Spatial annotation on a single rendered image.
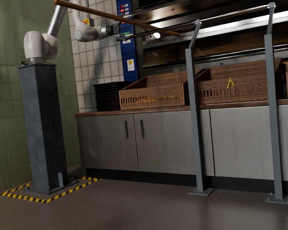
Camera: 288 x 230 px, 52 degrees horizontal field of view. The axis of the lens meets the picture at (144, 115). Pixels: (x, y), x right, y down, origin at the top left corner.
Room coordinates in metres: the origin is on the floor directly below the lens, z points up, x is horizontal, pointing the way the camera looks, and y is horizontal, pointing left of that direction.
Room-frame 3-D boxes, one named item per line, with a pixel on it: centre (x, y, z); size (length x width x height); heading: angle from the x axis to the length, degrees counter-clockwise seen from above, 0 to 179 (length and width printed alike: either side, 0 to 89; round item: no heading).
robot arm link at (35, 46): (2.42, 0.82, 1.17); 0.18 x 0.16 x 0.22; 171
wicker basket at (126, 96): (2.41, -0.17, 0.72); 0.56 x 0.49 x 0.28; 60
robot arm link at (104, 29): (2.31, 0.22, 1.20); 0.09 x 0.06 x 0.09; 148
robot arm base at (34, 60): (2.39, 0.83, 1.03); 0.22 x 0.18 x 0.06; 146
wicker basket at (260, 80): (2.09, -0.68, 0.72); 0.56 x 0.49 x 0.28; 59
